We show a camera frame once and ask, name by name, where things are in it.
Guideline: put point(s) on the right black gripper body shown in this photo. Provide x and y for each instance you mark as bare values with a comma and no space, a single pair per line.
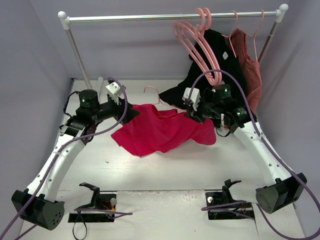
197,113

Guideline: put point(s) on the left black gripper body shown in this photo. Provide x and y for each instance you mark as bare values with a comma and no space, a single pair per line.
122,111

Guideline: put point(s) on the red t shirt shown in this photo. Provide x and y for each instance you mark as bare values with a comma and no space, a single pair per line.
156,130

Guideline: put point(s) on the thin pink wire hanger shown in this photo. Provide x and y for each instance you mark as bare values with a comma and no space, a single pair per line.
160,102

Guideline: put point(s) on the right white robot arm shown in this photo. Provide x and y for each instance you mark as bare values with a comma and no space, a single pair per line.
278,187

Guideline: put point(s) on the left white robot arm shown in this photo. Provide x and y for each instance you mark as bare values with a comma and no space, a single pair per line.
41,203

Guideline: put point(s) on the black t shirt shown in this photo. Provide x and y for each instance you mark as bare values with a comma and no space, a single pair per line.
227,62

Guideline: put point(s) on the thick pink plastic hanger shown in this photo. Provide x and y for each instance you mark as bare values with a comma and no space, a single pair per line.
212,57

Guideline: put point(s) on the pink hanger holding black shirt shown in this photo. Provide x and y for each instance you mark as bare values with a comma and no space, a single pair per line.
228,37

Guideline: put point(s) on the pink hanger holding tank top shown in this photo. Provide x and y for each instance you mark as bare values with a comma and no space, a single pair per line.
253,36

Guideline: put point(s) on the rust red tank top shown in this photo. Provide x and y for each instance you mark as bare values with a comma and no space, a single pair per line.
250,68

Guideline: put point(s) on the white metal clothes rack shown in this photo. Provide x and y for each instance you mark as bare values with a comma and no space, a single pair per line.
66,21

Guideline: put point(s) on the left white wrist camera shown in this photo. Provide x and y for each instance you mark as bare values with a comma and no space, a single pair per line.
114,91

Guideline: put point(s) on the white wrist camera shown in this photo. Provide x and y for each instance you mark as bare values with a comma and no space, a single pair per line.
191,97
114,91

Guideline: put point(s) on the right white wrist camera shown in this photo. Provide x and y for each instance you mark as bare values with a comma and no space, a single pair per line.
191,97

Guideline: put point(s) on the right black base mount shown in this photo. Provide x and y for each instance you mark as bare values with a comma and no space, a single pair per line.
221,206

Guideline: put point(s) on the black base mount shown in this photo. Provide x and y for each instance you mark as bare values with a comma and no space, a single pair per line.
95,210
221,206

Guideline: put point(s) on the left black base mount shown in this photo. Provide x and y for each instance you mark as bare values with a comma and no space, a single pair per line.
95,210

